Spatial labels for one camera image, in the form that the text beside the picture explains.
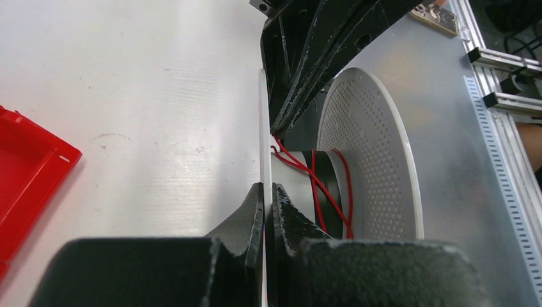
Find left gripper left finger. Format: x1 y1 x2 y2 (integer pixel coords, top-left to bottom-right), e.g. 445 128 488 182
205 182 265 271

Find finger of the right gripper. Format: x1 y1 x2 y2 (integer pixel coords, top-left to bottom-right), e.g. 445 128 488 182
270 0 421 134
260 1 320 127

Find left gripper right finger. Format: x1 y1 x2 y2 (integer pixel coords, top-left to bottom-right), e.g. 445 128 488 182
271 183 332 269

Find thin red wire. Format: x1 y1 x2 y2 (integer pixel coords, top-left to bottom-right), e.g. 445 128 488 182
270 134 355 240

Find white translucent cable spool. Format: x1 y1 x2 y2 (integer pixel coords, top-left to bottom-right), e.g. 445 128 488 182
260 67 438 306

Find small brown circuit board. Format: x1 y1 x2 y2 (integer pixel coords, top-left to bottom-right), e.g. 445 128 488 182
409 3 458 36

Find red two-compartment bin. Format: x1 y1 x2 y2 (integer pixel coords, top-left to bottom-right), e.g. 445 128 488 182
1 107 82 278

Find white slotted cable duct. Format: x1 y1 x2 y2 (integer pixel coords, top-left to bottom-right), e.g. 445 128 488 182
463 75 541 306

